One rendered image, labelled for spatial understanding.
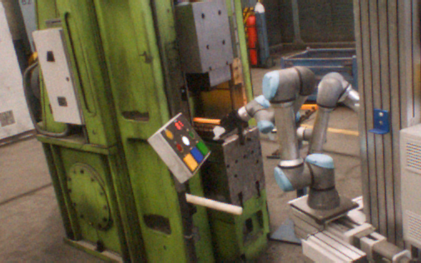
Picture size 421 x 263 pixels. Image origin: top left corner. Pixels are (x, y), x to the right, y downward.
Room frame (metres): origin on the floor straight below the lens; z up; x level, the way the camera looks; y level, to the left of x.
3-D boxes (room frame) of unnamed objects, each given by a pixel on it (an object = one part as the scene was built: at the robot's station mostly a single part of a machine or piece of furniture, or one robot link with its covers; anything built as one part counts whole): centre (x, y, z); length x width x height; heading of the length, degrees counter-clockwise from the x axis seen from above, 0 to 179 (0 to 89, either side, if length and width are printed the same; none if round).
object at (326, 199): (1.95, -0.47, 0.87); 0.15 x 0.15 x 0.10
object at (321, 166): (1.95, -0.47, 0.98); 0.13 x 0.12 x 0.14; 101
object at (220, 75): (2.99, 0.03, 1.32); 0.42 x 0.20 x 0.10; 46
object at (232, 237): (3.04, 0.00, 0.23); 0.55 x 0.37 x 0.47; 46
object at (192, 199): (2.54, 0.05, 0.62); 0.44 x 0.05 x 0.05; 46
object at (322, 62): (6.64, -1.87, 0.36); 1.20 x 0.80 x 0.72; 45
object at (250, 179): (3.04, 0.00, 0.69); 0.56 x 0.38 x 0.45; 46
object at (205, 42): (3.02, 0.00, 1.56); 0.42 x 0.39 x 0.40; 46
